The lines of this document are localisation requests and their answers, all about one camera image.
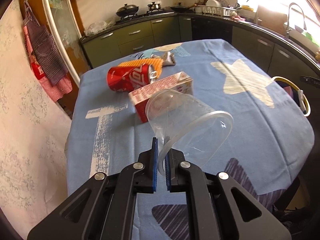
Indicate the red white milk carton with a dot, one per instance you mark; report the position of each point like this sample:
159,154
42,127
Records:
180,82

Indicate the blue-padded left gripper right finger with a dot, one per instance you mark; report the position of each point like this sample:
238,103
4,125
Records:
218,206

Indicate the red crushed cola can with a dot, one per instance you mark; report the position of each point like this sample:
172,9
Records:
130,78

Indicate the checkered hanging apron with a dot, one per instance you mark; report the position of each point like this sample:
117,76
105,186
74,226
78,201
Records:
45,60

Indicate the chrome kitchen faucet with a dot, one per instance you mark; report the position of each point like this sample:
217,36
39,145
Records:
295,20

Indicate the white dish rack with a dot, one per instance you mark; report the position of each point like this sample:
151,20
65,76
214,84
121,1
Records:
213,7

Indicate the black gas stove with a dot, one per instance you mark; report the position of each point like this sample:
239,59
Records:
153,8

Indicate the orange foam fruit net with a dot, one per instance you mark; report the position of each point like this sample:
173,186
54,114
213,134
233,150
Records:
157,64

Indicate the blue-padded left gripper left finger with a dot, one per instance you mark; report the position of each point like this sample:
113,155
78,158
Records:
104,206

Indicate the green kitchen cabinets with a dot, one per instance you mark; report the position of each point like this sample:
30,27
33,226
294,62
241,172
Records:
270,51

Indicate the clear plastic cup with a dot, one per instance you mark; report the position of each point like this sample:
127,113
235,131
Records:
185,123

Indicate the blue star-print tablecloth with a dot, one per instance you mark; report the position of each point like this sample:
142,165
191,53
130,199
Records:
263,150

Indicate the black wok with lid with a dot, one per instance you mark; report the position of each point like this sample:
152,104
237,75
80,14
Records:
127,10

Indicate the wooden cutting board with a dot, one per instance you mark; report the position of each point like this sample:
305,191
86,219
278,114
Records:
272,20

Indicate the yellow-rimmed trash bin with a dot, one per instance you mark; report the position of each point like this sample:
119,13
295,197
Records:
296,94

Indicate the crumpled silver snack wrapper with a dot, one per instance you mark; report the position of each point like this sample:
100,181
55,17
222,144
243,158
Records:
168,58

